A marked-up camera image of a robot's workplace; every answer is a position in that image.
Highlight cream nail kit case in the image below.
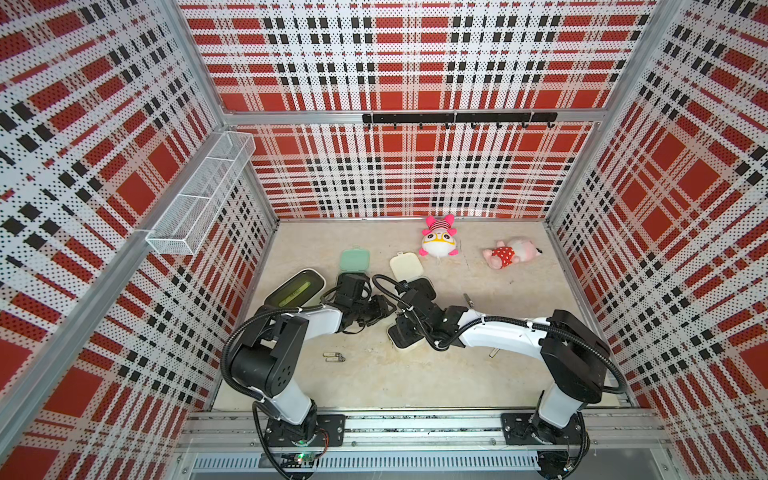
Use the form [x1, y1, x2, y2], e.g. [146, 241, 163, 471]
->
[389, 252, 424, 282]
[387, 314, 423, 350]

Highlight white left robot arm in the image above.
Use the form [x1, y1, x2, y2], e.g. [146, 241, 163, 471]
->
[220, 273, 395, 446]

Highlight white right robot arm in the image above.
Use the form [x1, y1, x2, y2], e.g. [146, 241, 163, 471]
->
[372, 274, 627, 445]

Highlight green nail kit case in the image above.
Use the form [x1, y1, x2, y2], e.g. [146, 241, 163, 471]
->
[339, 248, 370, 273]

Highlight green oval tray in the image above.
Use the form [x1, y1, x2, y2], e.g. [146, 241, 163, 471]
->
[264, 268, 326, 309]

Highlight pink owl plush toy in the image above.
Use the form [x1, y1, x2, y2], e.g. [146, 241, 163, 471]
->
[419, 214, 459, 258]

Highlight pink strawberry plush toy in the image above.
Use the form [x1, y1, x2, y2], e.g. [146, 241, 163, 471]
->
[482, 239, 542, 270]

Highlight clear wall shelf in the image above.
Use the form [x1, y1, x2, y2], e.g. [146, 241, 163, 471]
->
[147, 131, 255, 256]

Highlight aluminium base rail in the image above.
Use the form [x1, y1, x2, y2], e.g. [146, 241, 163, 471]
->
[180, 405, 674, 479]

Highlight black hook rail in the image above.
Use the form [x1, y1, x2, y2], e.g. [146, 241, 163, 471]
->
[362, 112, 558, 127]

